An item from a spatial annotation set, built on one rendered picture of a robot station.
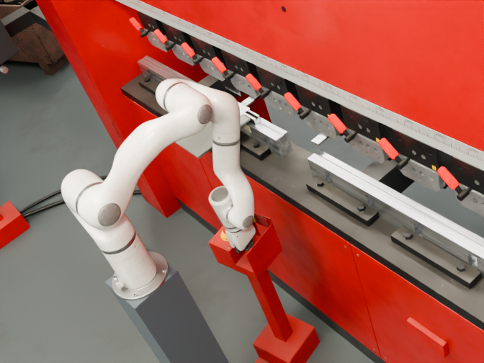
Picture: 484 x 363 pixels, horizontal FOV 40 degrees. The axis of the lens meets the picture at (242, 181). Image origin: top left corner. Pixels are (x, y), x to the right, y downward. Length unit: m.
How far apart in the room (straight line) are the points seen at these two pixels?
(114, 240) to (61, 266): 1.97
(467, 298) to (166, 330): 0.95
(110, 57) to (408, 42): 1.95
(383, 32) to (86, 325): 2.42
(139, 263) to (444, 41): 1.12
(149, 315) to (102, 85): 1.46
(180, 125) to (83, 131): 2.98
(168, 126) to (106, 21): 1.39
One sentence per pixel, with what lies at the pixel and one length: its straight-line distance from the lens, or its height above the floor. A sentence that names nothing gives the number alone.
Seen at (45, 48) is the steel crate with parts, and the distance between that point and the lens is 5.55.
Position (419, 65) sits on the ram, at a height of 1.60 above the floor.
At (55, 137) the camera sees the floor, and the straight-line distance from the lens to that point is 4.96.
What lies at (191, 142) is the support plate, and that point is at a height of 1.00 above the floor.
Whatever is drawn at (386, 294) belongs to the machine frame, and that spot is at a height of 0.66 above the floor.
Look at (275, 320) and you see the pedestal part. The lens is 2.84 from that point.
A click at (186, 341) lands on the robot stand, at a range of 2.37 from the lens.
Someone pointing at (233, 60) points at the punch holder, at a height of 1.32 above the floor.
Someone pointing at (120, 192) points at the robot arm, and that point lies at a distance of 1.90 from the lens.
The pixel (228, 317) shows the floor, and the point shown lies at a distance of 3.28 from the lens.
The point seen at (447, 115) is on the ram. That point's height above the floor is 1.47.
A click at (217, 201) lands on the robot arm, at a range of 2.22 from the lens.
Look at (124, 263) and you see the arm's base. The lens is 2.08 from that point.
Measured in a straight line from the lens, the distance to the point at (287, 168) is 2.53.
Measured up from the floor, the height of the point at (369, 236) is 0.87.
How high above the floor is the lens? 2.54
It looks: 41 degrees down
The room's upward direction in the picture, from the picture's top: 22 degrees counter-clockwise
